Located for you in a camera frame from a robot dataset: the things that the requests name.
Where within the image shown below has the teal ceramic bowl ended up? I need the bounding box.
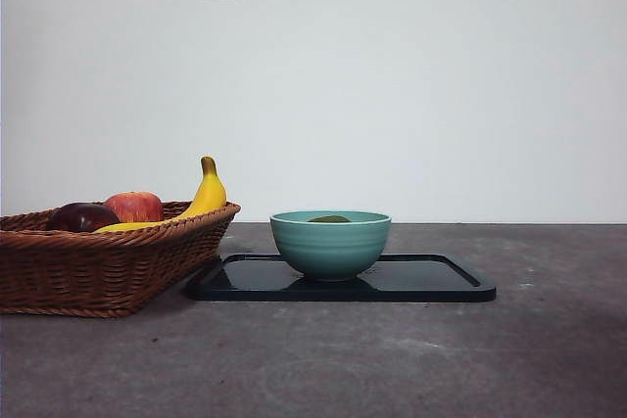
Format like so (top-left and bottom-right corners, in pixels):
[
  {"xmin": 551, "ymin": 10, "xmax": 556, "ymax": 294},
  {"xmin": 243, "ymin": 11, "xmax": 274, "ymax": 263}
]
[{"xmin": 269, "ymin": 209, "xmax": 393, "ymax": 283}]

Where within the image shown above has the yellow banana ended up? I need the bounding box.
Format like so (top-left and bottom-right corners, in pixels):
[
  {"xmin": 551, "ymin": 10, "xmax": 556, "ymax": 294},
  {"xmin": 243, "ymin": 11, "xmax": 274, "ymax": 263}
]
[{"xmin": 92, "ymin": 155, "xmax": 228, "ymax": 233}]

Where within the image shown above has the black rectangular tray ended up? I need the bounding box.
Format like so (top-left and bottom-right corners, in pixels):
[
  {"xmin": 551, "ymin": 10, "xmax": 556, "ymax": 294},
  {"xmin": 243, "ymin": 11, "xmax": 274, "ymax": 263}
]
[{"xmin": 185, "ymin": 252, "xmax": 498, "ymax": 302}]

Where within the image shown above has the red and yellow apple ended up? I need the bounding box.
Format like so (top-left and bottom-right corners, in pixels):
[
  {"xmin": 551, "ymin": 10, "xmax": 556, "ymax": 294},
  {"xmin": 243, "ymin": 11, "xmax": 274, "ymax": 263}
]
[{"xmin": 103, "ymin": 191, "xmax": 164, "ymax": 223}]

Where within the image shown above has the brown wicker basket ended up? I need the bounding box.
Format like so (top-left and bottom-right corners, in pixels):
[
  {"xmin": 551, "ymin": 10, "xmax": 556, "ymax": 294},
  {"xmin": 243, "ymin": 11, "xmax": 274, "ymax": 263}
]
[{"xmin": 0, "ymin": 201, "xmax": 242, "ymax": 317}]

